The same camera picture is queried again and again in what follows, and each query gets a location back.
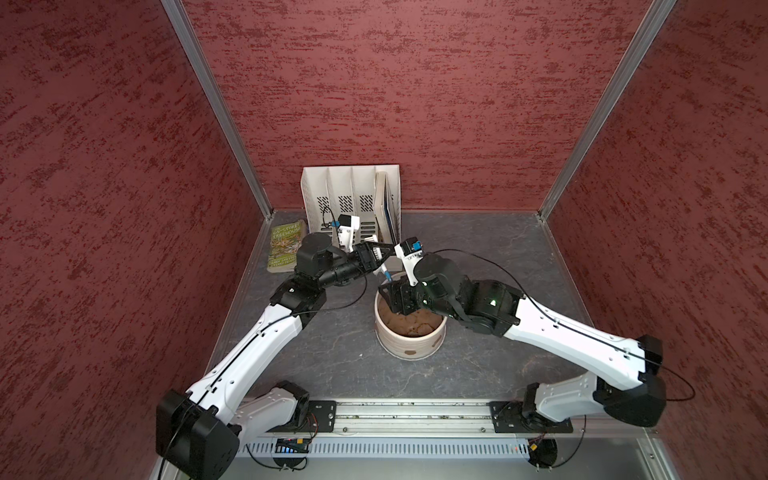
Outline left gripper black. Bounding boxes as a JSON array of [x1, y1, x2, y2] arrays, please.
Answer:
[[317, 240, 395, 288]]

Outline white ceramic pot with mud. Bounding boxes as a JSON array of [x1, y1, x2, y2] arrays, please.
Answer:
[[374, 293, 448, 361]]

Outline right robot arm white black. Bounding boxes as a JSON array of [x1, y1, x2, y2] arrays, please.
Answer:
[[379, 254, 667, 428]]

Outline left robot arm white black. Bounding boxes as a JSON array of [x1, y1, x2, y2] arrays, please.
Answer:
[[155, 233, 395, 479]]

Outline book in file rack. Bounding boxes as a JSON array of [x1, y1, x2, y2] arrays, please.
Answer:
[[374, 172, 399, 244]]

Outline white file organizer rack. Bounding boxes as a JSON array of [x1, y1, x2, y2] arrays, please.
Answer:
[[301, 164, 402, 249]]

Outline green paperback book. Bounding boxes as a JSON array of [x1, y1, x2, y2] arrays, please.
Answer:
[[267, 219, 307, 274]]

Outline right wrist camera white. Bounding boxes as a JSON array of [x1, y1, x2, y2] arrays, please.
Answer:
[[395, 237, 423, 286]]

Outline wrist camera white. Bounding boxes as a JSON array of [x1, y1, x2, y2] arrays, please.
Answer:
[[395, 237, 423, 286], [335, 214, 361, 253]]

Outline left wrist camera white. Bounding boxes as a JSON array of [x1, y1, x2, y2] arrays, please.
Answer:
[[335, 214, 361, 253]]

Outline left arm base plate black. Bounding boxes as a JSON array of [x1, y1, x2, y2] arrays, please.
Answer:
[[300, 400, 338, 433]]

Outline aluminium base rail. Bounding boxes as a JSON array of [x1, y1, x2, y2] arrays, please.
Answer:
[[233, 398, 647, 439]]

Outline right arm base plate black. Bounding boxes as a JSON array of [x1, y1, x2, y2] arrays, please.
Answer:
[[488, 401, 574, 435]]

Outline left corner aluminium post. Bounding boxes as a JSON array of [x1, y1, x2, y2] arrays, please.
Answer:
[[161, 0, 274, 220]]

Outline corner aluminium post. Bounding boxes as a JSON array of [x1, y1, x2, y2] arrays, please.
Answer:
[[538, 0, 676, 223], [161, 0, 274, 220]]

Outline right corner aluminium post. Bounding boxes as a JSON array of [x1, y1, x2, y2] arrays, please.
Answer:
[[538, 0, 676, 223]]

